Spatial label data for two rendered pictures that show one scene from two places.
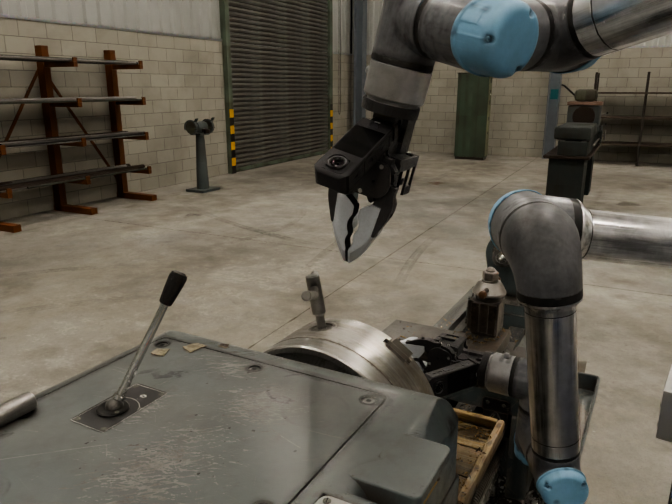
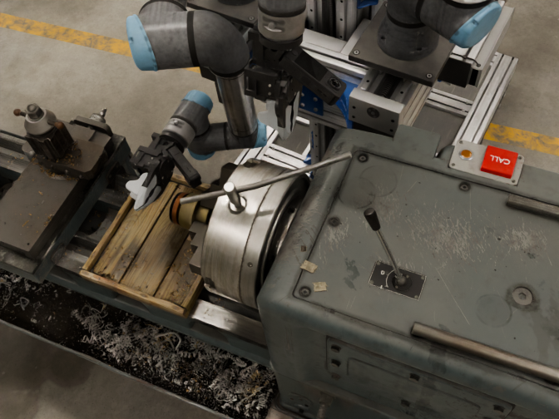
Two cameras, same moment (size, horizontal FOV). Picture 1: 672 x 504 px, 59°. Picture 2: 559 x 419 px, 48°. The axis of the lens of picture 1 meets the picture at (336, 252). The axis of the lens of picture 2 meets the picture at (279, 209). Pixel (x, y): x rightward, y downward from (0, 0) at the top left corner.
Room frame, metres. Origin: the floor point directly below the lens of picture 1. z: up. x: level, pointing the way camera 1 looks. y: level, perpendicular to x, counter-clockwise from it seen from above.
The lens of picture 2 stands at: (0.77, 0.71, 2.27)
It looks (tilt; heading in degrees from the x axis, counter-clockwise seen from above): 57 degrees down; 271
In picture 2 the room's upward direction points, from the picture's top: 8 degrees counter-clockwise
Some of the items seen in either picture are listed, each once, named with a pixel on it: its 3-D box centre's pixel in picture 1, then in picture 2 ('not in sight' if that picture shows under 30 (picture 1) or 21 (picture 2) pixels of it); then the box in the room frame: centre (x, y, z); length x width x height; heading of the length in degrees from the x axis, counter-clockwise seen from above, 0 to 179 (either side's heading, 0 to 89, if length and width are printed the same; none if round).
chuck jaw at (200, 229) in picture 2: not in sight; (205, 253); (0.96, 0.04, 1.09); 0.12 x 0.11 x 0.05; 61
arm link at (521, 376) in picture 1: (543, 385); (192, 113); (0.98, -0.38, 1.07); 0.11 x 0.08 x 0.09; 61
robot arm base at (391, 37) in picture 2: not in sight; (409, 23); (0.42, -0.46, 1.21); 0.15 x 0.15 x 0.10
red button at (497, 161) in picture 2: not in sight; (498, 162); (0.34, 0.02, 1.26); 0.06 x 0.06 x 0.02; 61
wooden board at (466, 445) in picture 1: (400, 440); (165, 237); (1.09, -0.13, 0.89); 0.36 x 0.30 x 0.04; 61
